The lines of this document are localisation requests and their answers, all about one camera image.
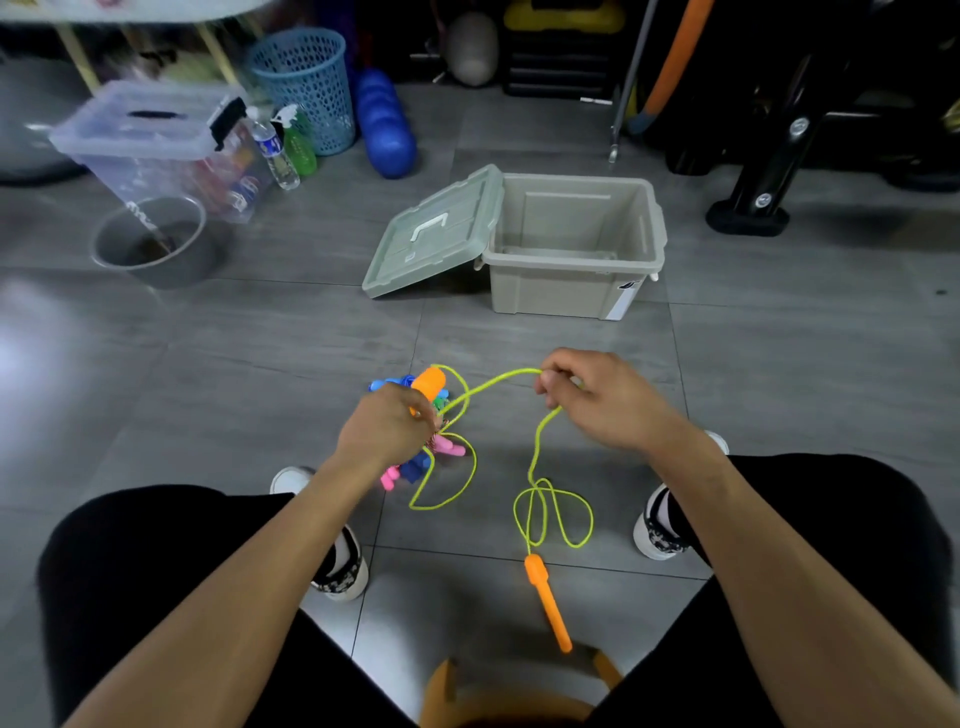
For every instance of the person's right hand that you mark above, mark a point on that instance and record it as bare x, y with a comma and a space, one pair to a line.
611, 405

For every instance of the person's left hand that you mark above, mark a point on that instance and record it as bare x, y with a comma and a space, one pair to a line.
382, 431

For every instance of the grey plastic storage box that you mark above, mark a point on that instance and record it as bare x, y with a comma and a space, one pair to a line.
555, 296

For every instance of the person's right forearm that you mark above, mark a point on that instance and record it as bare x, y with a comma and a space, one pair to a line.
810, 600

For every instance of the person's left forearm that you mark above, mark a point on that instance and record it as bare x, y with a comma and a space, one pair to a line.
225, 607

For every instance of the grey-green box lid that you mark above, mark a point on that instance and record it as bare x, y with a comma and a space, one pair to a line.
427, 244

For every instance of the person's right leg black trousers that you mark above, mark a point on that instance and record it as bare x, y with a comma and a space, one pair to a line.
862, 517

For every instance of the person's leg black trousers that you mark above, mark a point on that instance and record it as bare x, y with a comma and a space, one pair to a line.
112, 570
862, 517

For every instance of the person's left leg black trousers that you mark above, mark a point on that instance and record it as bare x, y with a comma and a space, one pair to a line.
112, 570

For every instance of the white right shoe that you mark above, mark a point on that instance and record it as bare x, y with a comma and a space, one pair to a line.
652, 540

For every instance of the white shoe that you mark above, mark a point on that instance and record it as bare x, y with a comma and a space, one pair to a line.
349, 581
652, 540

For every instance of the white left shoe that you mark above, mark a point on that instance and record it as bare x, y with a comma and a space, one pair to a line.
349, 581

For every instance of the grey metal bowl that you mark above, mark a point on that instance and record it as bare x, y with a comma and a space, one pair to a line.
199, 266

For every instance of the black dumbbell rack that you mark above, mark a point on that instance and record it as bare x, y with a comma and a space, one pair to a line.
757, 191

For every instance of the wooden stool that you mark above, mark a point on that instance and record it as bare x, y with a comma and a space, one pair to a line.
439, 697

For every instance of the clear water bottle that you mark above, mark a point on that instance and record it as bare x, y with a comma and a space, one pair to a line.
280, 169

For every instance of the green spray bottle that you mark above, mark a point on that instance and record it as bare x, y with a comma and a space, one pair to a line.
300, 154

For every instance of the orange and green foam stick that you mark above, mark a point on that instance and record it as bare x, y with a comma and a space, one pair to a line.
675, 60

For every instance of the light blue mesh basket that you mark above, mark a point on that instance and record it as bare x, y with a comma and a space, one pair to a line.
304, 86

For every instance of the beige exercise ball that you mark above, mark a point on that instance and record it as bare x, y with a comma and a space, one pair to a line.
472, 49

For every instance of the clear plastic lidded bin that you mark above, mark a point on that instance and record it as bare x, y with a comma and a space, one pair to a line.
127, 146

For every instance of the black dumbbell gold end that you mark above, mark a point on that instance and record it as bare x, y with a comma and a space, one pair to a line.
954, 116

